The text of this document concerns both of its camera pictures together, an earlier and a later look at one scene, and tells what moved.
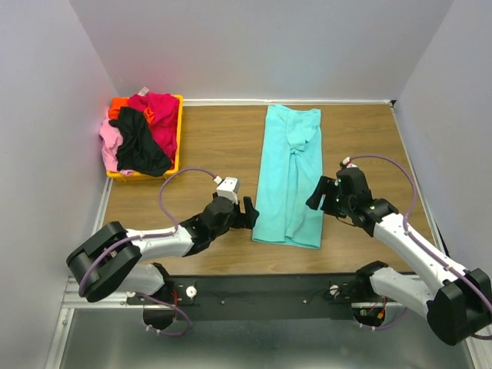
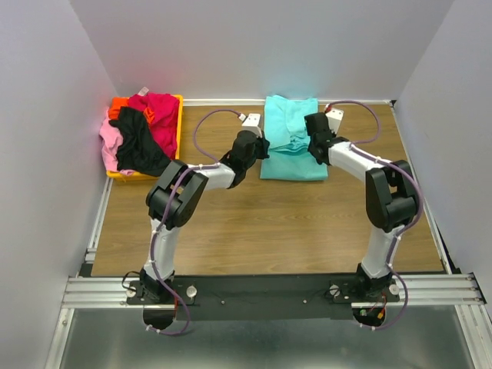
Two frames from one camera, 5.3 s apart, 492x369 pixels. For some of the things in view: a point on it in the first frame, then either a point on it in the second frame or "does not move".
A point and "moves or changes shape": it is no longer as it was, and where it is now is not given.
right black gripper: [324, 185] to [334, 135]
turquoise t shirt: [291, 163] moves or changes shape
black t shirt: [139, 151] does not move
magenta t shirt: [165, 126] does not move
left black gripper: [247, 220] to [263, 144]
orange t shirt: [118, 102] does not move
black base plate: [288, 296] does not move
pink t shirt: [111, 137] does not move
